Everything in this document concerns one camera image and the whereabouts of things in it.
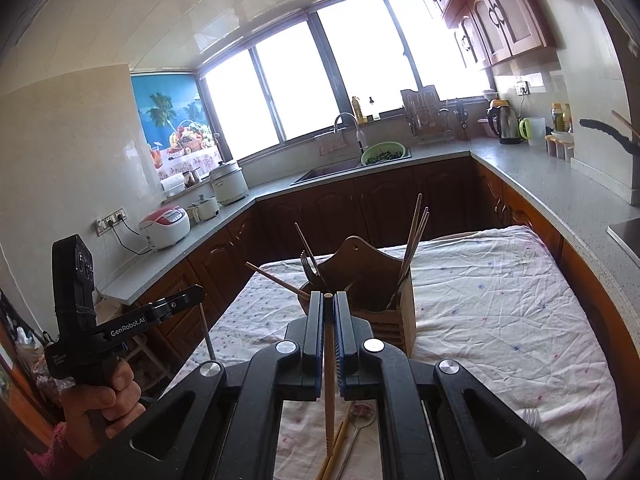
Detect red and white rice cooker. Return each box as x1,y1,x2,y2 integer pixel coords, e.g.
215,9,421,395
138,206,191,251

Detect large white steamer pot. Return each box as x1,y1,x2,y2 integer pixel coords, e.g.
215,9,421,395
209,160,250,206

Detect wok with black handle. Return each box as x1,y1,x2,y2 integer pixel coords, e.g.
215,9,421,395
579,118,640,150

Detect window frame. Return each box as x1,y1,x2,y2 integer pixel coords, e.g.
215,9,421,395
196,0,494,162

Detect person's left forearm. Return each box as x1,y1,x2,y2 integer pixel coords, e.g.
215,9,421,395
27,420,88,480

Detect brown chopstick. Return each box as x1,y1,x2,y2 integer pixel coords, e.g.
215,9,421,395
387,211,431,311
244,261,312,298
294,223,327,287
392,207,429,308
397,193,424,306

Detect wire dish rack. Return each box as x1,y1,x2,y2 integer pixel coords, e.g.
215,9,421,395
400,87,454,144

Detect dark fork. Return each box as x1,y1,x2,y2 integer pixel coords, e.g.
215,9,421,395
299,252,322,289

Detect white floral tablecloth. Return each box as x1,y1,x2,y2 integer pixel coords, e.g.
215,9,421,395
160,225,626,480

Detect person's left hand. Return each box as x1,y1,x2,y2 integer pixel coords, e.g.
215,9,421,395
60,358,147,460

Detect white pitcher with green lid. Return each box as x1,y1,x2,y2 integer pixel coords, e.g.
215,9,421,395
518,117,547,147

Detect light wooden chopstick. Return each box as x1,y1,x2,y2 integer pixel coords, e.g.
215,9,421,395
323,292,336,457
327,405,354,480
315,420,346,480

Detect kitchen sink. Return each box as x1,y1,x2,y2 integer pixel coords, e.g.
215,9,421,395
290,147,414,186

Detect green colander with greens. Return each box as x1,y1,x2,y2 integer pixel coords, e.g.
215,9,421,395
360,142,406,167

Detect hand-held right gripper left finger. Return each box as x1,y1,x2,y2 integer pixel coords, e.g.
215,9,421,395
75,291,326,480

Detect thin metal chopstick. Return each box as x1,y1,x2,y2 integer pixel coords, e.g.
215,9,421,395
199,300,215,362

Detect steel electric kettle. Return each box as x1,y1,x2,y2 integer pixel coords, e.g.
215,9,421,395
487,100,524,145

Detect wooden wall cabinets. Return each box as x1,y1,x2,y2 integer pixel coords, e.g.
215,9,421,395
399,0,559,72

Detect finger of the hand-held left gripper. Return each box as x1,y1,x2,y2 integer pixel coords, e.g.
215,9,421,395
145,284,206,326

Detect wooden spatula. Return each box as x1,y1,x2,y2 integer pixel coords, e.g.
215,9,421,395
610,109,640,141

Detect metal spoon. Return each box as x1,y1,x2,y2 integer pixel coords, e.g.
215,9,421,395
334,401,377,480

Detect wooden utensil holder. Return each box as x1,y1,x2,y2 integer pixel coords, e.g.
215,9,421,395
298,236,417,359

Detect spice jar set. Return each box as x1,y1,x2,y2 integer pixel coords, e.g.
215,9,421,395
544,132,576,161

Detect small white electric cooker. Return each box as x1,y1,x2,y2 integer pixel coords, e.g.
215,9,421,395
187,192,221,224

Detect tropical fruit print window blind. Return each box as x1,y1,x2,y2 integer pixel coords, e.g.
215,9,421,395
131,74,224,181

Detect chrome sink faucet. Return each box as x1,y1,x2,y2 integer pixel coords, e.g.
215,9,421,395
333,112,366,156

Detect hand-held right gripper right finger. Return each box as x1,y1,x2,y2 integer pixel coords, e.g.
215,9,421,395
334,291,587,480

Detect wooden base cabinets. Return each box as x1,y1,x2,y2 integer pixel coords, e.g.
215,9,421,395
132,157,640,386

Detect stainless steel stove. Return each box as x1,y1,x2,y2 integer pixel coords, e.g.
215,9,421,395
606,218,640,267

